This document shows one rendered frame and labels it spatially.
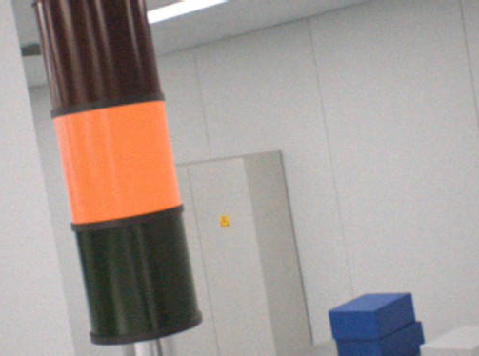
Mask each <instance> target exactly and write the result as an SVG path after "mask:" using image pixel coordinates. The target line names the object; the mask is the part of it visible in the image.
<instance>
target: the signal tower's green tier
mask: <svg viewBox="0 0 479 356"><path fill-rule="evenodd" d="M74 239H75V243H76V247H77V252H78V257H79V267H80V270H81V275H82V279H83V285H84V290H85V298H86V303H87V307H88V313H89V316H90V319H89V321H90V329H91V334H92V335H96V336H102V337H113V336H124V335H131V334H136V333H146V332H151V331H154V330H158V329H162V328H165V327H168V326H177V325H179V324H182V323H184V322H186V321H189V320H191V319H193V318H194V317H196V316H197V315H199V314H200V309H199V305H198V301H197V296H196V291H195V282H194V277H193V272H192V267H191V262H190V250H189V245H188V240H187V234H186V230H185V221H184V216H183V213H178V214H175V215H173V216H170V217H167V218H159V219H156V220H152V221H147V222H144V223H140V224H131V225H126V226H121V227H113V228H107V229H95V230H86V231H74Z"/></svg>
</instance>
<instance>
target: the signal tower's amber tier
mask: <svg viewBox="0 0 479 356"><path fill-rule="evenodd" d="M53 120H54V125H55V129H56V133H57V143H58V147H59V152H60V156H61V161H62V166H63V175H64V180H65V184H66V189H67V193H68V198H69V207H70V216H71V220H72V222H73V223H75V224H80V223H89V222H96V221H102V220H108V219H118V218H123V217H128V216H131V215H136V214H141V213H149V212H153V211H156V210H160V209H163V208H173V207H175V206H178V205H180V204H181V202H180V197H179V187H178V183H177V178H176V173H175V169H174V160H173V155H172V149H171V144H170V137H169V127H168V122H167V117H166V113H165V108H164V103H163V102H153V101H152V102H147V103H140V104H134V105H129V106H123V107H113V108H107V109H99V110H94V111H85V112H80V113H75V114H72V115H68V116H60V117H56V118H54V119H53Z"/></svg>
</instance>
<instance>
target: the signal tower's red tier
mask: <svg viewBox="0 0 479 356"><path fill-rule="evenodd" d="M33 14H34V19H35V24H36V28H37V32H38V37H39V42H40V47H41V51H42V59H43V65H44V70H45V74H46V79H47V83H48V88H49V94H50V105H51V110H54V109H60V108H63V107H67V106H72V105H80V104H85V103H89V102H94V101H99V100H109V99H113V98H119V97H125V96H130V95H142V94H149V93H156V92H162V90H161V85H160V80H159V74H158V69H157V65H156V56H155V51H154V46H153V41H152V36H151V32H150V19H149V13H148V9H147V4H146V0H47V1H42V2H40V3H38V4H37V5H35V6H33Z"/></svg>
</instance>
